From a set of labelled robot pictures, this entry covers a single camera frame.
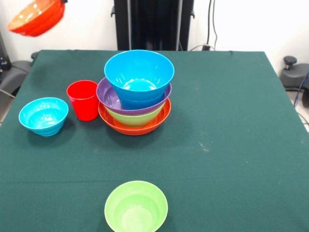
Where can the red cup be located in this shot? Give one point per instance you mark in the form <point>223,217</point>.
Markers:
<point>83,101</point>

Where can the translucent blue straight-sided bowl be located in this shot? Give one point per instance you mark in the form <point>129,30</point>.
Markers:
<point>142,104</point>

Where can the large blue bowl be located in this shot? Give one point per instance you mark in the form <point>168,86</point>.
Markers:
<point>138,70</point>

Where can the small green bowl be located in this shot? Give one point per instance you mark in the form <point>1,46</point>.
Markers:
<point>136,207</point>

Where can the small blue ribbed bowl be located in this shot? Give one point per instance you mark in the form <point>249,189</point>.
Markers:
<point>42,117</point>

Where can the large green bowl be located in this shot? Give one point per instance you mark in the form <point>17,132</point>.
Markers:
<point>135,119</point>

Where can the purple bowl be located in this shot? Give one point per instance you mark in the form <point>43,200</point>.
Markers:
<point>107,95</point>

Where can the black pedestal leg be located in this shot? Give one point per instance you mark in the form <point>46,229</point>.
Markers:
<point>294,75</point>
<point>14,72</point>

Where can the dark green tablecloth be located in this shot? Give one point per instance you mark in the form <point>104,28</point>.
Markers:
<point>217,145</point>

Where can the orange bowl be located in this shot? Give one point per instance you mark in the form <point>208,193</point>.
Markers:
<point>135,129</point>
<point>38,21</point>

